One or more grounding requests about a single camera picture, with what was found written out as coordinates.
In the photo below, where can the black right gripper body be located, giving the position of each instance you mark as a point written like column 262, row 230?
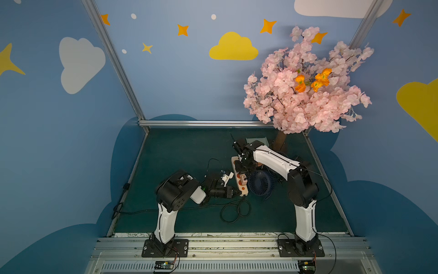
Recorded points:
column 238, row 146

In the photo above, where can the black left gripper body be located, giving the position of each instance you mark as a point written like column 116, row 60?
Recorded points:
column 229, row 192

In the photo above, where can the white red power strip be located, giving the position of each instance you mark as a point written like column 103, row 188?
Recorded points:
column 243, row 189

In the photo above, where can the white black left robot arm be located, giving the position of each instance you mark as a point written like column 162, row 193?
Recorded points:
column 173, row 193

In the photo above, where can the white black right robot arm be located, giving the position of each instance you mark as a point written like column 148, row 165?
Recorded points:
column 302, row 191

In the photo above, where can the navy desk fan front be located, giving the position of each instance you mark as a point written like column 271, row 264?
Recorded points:
column 260, row 184

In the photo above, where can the brown tree base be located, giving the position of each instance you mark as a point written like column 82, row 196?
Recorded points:
column 279, row 144

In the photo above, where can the pink blossom artificial tree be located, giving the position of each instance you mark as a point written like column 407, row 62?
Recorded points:
column 298, row 91

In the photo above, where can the left green circuit board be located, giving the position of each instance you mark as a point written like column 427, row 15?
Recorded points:
column 163, row 266

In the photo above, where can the green circuit board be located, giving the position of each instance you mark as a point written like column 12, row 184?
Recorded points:
column 306, row 267
column 163, row 266

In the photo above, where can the right green circuit board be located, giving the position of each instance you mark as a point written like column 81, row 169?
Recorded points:
column 306, row 267

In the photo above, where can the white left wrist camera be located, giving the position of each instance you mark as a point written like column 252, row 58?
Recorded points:
column 225, row 178

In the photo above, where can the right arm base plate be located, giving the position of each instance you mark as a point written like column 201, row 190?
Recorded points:
column 290, row 248

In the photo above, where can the aluminium frame rail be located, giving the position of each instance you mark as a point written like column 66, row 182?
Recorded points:
column 201, row 124

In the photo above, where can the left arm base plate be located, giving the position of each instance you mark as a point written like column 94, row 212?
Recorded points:
column 154, row 249

